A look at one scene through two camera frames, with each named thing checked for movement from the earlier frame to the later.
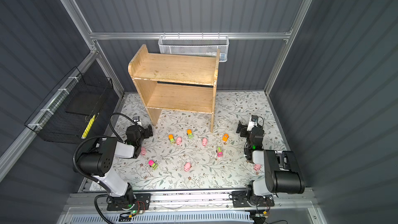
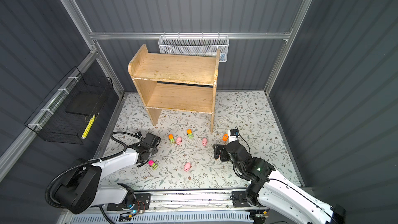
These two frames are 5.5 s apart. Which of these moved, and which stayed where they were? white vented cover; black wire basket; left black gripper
Moved: left black gripper
Stayed: black wire basket; white vented cover
